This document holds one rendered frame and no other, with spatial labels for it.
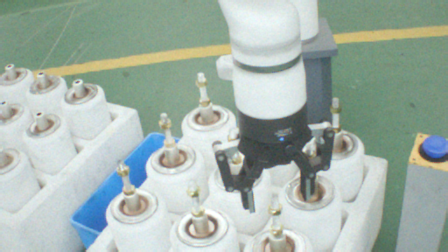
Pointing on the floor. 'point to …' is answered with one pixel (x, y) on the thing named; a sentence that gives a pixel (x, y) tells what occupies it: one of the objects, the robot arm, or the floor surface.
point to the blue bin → (91, 209)
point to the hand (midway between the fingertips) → (277, 194)
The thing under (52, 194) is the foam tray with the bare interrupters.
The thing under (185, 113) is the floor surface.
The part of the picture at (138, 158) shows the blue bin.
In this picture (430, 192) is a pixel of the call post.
